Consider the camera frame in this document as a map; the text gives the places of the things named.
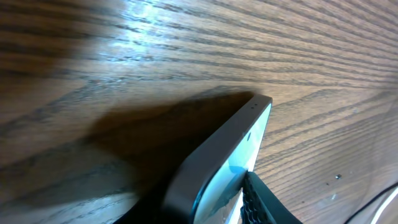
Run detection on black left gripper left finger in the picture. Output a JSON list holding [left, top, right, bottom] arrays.
[[113, 199, 162, 224]]

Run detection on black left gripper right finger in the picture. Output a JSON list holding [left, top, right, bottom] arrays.
[[241, 172, 302, 224]]

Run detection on blue Galaxy smartphone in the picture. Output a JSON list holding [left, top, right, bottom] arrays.
[[160, 95, 272, 224]]

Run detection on black USB charging cable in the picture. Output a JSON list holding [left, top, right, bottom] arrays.
[[343, 182, 398, 224]]

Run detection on white power strip cord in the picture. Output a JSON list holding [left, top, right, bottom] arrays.
[[368, 186, 398, 224]]

